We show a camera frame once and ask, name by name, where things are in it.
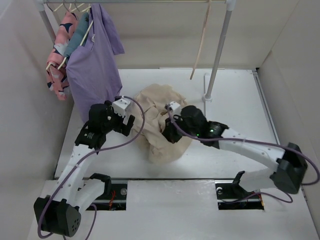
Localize teal garment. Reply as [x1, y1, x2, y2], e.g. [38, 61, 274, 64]
[63, 12, 90, 58]

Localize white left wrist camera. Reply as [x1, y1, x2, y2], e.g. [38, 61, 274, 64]
[112, 96, 131, 118]

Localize beige empty hanger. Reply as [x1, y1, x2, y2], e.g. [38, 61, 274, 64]
[189, 0, 212, 80]

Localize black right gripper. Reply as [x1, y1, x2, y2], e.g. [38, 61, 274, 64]
[160, 113, 200, 143]

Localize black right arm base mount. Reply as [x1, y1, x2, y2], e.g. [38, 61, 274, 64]
[215, 183, 265, 210]

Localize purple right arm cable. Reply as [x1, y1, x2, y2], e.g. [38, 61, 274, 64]
[166, 109, 320, 204]

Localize pink floral garment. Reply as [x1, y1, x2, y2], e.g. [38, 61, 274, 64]
[45, 11, 78, 101]

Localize cream hanger under purple shirt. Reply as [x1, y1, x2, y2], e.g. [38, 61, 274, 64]
[73, 5, 92, 48]

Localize metal clothes rack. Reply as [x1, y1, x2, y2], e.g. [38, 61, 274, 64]
[34, 0, 237, 102]

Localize cream hanger under pink garment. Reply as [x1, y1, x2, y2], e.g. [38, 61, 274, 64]
[44, 2, 63, 72]

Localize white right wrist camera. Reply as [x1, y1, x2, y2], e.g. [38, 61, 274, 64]
[165, 101, 182, 116]

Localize beige trousers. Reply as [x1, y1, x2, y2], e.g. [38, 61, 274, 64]
[134, 84, 192, 165]

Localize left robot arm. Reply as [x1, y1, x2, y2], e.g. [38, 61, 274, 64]
[33, 96, 135, 239]

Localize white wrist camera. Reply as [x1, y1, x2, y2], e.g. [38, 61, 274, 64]
[165, 101, 182, 116]
[112, 96, 131, 118]

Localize cream hanger under teal garment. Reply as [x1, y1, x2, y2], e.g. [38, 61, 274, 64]
[56, 2, 87, 71]

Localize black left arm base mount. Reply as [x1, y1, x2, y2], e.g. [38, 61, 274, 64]
[92, 182, 128, 211]

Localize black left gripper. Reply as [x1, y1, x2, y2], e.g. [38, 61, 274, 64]
[102, 101, 134, 136]

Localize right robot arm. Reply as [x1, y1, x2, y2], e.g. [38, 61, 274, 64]
[162, 101, 308, 197]

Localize purple t-shirt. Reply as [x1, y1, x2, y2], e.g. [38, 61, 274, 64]
[66, 3, 125, 122]

